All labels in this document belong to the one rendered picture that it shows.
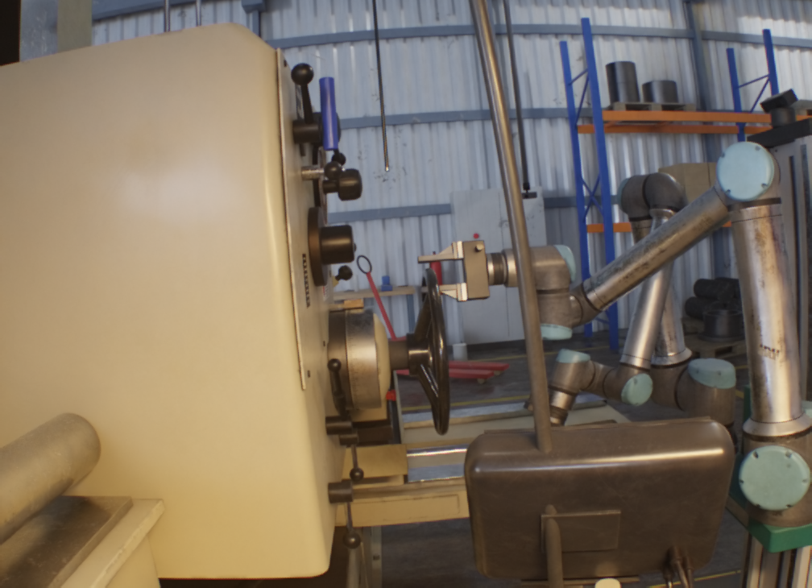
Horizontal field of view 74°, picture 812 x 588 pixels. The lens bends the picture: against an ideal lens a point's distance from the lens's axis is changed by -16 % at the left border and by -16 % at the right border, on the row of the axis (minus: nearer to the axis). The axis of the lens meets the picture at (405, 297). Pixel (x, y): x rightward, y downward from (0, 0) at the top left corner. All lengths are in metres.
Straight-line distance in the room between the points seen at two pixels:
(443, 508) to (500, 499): 1.38
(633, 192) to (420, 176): 7.09
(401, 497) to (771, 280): 1.39
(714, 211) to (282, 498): 1.05
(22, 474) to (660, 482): 0.78
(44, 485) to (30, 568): 0.11
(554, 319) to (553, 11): 8.52
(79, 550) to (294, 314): 0.44
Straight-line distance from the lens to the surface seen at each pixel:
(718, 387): 1.89
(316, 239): 1.09
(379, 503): 2.14
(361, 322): 1.34
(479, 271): 1.43
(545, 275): 1.45
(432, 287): 1.30
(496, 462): 0.76
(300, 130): 1.00
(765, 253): 1.27
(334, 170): 1.06
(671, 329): 1.98
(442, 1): 9.52
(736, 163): 1.27
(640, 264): 1.49
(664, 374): 2.00
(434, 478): 2.19
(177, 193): 0.91
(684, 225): 1.45
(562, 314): 1.46
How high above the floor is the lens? 1.55
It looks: 5 degrees down
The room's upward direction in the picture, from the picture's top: 5 degrees counter-clockwise
